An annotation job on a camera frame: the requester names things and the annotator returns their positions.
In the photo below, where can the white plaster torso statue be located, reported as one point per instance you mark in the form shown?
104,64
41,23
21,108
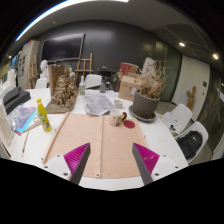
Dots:
72,72

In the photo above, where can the colourful book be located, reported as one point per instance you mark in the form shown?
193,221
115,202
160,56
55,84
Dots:
21,118

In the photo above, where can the golden relief sculpture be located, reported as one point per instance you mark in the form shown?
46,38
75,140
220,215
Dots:
63,91

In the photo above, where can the small glass jar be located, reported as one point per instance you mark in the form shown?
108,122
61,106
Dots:
118,104

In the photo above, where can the white plaster block statue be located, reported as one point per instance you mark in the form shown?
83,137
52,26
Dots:
10,80

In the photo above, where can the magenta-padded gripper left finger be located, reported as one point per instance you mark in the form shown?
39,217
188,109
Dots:
77,160

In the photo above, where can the dark grey spray bottle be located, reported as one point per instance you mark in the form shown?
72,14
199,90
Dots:
102,86

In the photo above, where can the thin wooden strip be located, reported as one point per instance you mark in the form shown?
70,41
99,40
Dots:
55,137

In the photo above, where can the white cabinet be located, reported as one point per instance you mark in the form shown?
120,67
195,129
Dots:
26,63

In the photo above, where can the flat round red coaster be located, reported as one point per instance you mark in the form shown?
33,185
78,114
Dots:
129,124

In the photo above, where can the white plaster bust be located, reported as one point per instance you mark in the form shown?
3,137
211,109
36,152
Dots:
44,68

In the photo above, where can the wooden figure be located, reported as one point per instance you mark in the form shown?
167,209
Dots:
191,97

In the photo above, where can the cardboard box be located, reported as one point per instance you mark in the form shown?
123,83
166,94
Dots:
127,87

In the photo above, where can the ceiling strip light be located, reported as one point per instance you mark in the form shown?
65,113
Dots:
50,11

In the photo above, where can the stack of papers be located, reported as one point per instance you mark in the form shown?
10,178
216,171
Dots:
170,121

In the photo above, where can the wooden easel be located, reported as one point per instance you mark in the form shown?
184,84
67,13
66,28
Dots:
83,68

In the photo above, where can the round ceiling spotlight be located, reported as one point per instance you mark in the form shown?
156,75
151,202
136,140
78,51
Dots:
181,44
215,56

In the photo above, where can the yellow drink bottle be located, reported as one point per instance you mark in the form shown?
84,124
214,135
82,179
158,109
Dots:
43,116

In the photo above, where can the black wall screen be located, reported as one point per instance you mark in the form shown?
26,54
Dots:
63,47

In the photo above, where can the black backpack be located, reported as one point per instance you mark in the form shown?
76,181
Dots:
189,144

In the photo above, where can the red box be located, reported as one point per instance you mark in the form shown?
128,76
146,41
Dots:
128,68

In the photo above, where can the black boxes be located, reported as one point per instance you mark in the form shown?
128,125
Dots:
15,99

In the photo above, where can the white spray bottle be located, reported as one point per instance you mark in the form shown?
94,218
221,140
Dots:
82,87

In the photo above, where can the dry plant in grey pot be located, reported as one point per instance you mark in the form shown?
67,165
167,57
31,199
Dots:
145,103

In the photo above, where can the tall white plaster statue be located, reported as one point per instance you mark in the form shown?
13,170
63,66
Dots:
148,66

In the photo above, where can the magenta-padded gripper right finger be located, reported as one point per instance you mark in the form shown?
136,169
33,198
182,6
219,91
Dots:
146,160

